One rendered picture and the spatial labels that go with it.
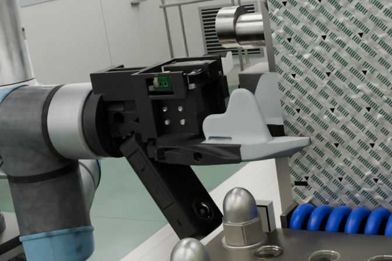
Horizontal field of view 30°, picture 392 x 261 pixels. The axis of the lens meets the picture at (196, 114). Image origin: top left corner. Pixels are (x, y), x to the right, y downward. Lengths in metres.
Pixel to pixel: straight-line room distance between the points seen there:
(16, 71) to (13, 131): 0.57
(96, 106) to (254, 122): 0.16
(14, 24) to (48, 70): 4.37
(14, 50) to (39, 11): 4.35
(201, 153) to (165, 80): 0.08
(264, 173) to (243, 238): 0.59
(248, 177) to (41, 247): 0.46
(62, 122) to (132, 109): 0.07
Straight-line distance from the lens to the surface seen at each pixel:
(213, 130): 0.61
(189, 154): 0.61
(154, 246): 0.95
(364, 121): 0.59
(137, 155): 0.67
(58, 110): 0.70
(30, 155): 0.74
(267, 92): 0.64
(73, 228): 0.77
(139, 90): 0.63
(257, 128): 0.59
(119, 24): 6.40
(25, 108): 0.73
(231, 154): 0.60
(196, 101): 0.62
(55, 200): 0.76
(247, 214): 0.57
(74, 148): 0.70
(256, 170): 1.17
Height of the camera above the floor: 1.26
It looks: 13 degrees down
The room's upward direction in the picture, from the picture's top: 9 degrees counter-clockwise
